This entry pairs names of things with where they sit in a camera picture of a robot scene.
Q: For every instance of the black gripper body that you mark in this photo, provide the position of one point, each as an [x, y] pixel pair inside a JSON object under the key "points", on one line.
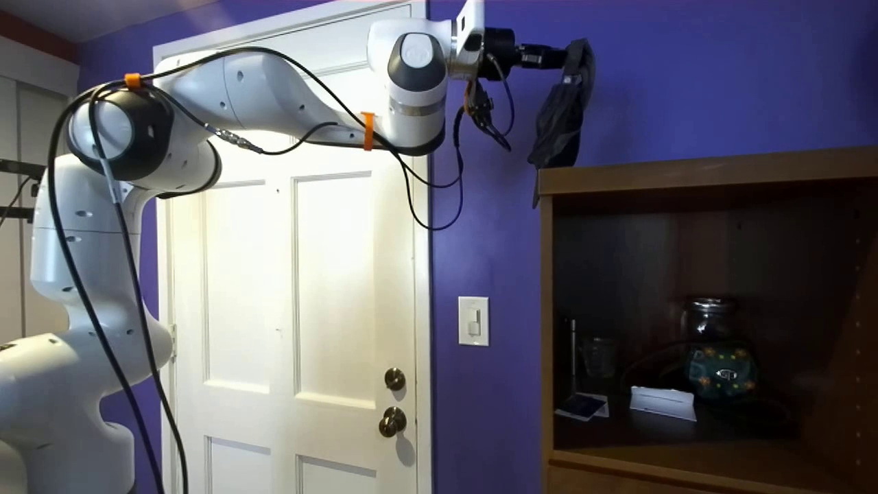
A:
{"points": [[509, 53]]}

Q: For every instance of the black hat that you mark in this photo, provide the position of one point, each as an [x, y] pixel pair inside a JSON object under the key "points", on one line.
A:
{"points": [[560, 118]]}

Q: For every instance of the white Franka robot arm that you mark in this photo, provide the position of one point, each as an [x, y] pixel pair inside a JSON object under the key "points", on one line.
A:
{"points": [[55, 394]]}

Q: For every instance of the brown wooden cabinet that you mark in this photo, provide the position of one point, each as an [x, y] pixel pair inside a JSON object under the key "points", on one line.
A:
{"points": [[702, 275]]}

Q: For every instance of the white panel door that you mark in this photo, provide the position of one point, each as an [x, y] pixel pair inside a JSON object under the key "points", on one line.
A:
{"points": [[302, 304], [422, 319]]}

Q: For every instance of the dark round door knob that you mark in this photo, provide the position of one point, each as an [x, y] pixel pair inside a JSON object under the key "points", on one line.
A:
{"points": [[394, 420]]}

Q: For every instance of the white closet door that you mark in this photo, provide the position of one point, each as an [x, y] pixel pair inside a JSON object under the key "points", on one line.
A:
{"points": [[16, 275]]}

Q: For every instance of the clear drinking glass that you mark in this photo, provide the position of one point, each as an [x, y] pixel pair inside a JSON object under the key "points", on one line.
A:
{"points": [[599, 357]]}

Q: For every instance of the decorated glass jar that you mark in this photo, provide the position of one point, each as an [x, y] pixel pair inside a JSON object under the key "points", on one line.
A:
{"points": [[719, 357]]}

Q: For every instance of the small dark flat box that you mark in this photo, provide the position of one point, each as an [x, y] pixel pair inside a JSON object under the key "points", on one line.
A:
{"points": [[580, 408]]}

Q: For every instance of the dark round deadbolt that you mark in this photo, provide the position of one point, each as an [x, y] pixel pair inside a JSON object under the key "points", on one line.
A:
{"points": [[394, 381]]}

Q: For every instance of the white paper card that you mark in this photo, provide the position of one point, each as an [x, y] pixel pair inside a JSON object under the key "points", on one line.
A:
{"points": [[663, 402]]}

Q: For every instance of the white light switch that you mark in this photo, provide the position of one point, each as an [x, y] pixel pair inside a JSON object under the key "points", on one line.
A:
{"points": [[472, 319]]}

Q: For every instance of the black camera stand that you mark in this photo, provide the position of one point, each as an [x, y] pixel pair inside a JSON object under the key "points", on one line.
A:
{"points": [[16, 213]]}

